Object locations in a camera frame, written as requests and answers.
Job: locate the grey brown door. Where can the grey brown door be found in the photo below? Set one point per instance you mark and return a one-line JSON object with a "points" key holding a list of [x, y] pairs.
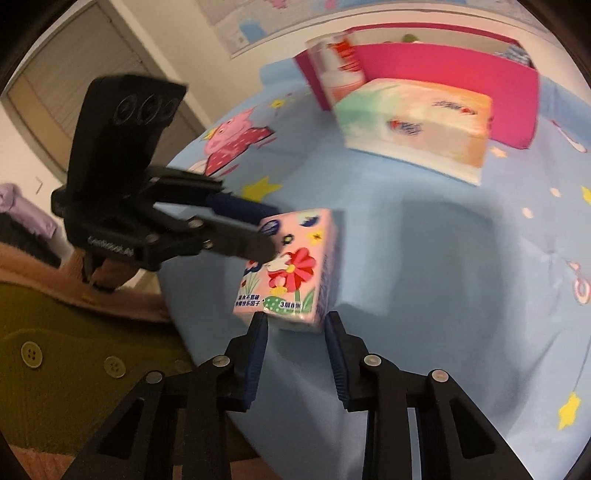
{"points": [[92, 46]]}

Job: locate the pink cardboard box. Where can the pink cardboard box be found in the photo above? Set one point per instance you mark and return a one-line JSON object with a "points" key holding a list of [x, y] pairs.
{"points": [[438, 64]]}

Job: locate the pastel tissue pack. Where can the pastel tissue pack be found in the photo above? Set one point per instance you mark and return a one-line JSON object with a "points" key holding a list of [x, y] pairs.
{"points": [[415, 124]]}

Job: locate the colourful wall map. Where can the colourful wall map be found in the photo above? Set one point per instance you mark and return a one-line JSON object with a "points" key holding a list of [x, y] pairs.
{"points": [[258, 23]]}

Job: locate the person's left forearm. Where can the person's left forearm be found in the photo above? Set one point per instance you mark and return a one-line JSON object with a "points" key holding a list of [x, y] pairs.
{"points": [[60, 286]]}

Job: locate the person's left hand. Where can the person's left hand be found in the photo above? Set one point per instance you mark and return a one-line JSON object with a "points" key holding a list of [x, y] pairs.
{"points": [[111, 274]]}

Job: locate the purple clothing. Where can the purple clothing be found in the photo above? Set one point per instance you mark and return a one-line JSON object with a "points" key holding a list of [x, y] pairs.
{"points": [[23, 207]]}

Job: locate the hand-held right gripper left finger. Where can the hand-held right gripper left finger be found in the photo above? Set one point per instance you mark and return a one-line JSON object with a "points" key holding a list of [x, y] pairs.
{"points": [[258, 360]]}

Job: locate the blue cartoon printed bedsheet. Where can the blue cartoon printed bedsheet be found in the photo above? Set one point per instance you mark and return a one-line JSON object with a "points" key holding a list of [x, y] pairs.
{"points": [[438, 277]]}

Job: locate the dark cloth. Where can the dark cloth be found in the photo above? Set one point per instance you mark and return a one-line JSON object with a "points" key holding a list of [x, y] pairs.
{"points": [[27, 244]]}

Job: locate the pink floral tissue pack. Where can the pink floral tissue pack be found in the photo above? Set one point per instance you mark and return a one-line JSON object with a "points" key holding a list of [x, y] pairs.
{"points": [[291, 272]]}

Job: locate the olive green buttoned garment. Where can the olive green buttoned garment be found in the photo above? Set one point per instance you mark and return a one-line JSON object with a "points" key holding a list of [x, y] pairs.
{"points": [[92, 369]]}

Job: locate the green white plush toy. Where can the green white plush toy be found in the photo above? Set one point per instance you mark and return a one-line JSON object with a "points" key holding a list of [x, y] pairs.
{"points": [[411, 38]]}

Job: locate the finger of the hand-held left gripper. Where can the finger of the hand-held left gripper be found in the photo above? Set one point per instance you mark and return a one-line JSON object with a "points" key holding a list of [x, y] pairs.
{"points": [[231, 240], [240, 207]]}

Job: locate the blue checked cloth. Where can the blue checked cloth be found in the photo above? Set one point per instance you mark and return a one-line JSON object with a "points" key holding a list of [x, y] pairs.
{"points": [[515, 54]]}

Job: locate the red white tissue pack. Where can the red white tissue pack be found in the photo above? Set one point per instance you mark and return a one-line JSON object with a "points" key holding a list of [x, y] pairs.
{"points": [[337, 78]]}

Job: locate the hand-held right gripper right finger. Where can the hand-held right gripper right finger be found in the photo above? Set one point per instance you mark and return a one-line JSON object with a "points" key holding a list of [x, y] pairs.
{"points": [[336, 364]]}

